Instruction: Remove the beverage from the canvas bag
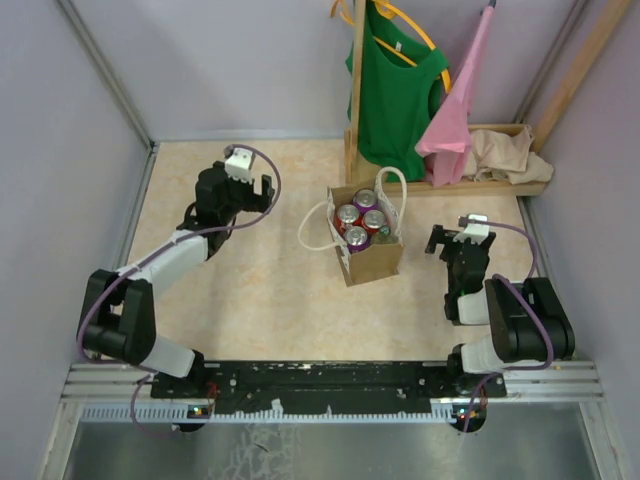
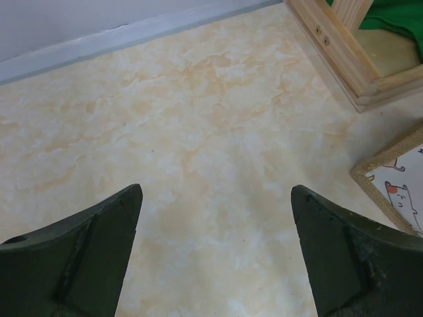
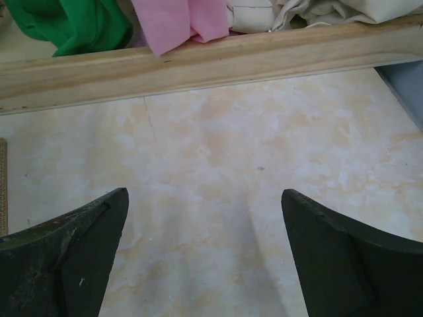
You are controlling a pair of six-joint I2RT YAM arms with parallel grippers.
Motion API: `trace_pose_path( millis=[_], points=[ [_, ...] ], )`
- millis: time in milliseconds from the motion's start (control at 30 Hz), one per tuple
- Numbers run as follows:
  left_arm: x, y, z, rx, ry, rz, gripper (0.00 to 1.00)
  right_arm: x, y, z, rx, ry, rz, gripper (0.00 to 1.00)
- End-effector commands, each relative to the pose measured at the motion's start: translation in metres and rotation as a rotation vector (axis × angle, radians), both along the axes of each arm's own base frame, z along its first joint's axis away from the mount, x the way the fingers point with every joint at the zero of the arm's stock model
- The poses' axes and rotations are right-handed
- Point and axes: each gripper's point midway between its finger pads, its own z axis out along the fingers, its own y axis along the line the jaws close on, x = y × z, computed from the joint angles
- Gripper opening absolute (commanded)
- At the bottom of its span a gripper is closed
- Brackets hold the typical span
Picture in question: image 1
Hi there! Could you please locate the purple soda can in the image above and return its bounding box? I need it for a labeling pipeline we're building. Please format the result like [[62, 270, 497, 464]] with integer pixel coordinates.
[[344, 226, 370, 253], [352, 189, 378, 214]]

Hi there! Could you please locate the red cola can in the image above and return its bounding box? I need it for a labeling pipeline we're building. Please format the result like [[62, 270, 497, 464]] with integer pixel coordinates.
[[334, 204, 361, 236]]

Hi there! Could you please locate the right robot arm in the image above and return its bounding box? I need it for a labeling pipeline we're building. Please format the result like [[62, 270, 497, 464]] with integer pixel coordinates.
[[425, 221, 575, 396]]

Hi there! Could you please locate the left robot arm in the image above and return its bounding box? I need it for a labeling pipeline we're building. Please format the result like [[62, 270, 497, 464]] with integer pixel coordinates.
[[76, 159, 282, 397]]

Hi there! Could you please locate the red soda can right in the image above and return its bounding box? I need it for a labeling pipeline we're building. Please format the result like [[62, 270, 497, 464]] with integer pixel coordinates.
[[361, 209, 387, 235]]

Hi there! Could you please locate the purple soda can front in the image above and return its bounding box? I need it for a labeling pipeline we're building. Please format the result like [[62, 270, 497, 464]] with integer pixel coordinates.
[[344, 226, 370, 253]]

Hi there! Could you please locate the beige crumpled cloth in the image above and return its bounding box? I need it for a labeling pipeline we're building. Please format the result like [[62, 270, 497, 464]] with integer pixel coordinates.
[[463, 125, 554, 185]]

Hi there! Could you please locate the pink shirt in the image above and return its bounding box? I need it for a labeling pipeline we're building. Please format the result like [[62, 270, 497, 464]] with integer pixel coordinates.
[[415, 1, 496, 187]]

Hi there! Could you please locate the green tank top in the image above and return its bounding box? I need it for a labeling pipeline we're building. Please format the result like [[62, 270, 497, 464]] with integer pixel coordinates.
[[358, 1, 449, 182]]

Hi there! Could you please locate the yellow clothes hanger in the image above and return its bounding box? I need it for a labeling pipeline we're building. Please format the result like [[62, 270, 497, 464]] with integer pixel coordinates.
[[329, 0, 453, 94]]

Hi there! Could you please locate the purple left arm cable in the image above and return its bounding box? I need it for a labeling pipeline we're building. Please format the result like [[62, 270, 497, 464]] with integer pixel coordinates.
[[74, 143, 283, 439]]

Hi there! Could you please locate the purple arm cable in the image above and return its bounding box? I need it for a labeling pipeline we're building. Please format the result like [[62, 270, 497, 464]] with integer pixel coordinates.
[[462, 215, 556, 435], [74, 143, 283, 439]]

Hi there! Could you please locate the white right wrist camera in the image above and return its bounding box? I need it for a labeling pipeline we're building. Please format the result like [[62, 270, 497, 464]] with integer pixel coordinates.
[[454, 214, 490, 245]]

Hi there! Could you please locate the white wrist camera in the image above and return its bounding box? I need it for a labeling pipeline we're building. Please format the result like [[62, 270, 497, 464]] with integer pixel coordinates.
[[224, 148, 255, 184], [454, 214, 490, 245]]

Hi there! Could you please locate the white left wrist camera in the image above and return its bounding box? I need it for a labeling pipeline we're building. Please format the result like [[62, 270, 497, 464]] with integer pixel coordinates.
[[224, 148, 255, 184]]

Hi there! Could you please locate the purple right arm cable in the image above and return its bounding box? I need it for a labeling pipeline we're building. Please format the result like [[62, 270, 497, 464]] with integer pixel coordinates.
[[462, 215, 556, 435]]

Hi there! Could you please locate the wooden clothes rack frame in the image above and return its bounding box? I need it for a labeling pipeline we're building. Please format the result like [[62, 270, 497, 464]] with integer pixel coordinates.
[[330, 0, 632, 197]]

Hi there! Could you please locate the aluminium rail frame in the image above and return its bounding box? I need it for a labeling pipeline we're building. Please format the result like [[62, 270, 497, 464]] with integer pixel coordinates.
[[62, 361, 605, 403]]

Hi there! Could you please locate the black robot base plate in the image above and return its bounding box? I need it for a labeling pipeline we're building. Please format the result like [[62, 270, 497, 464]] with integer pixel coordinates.
[[151, 361, 483, 415]]

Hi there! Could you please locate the white cable duct strip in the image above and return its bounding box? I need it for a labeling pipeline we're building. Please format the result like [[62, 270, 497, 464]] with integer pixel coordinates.
[[79, 399, 474, 425]]

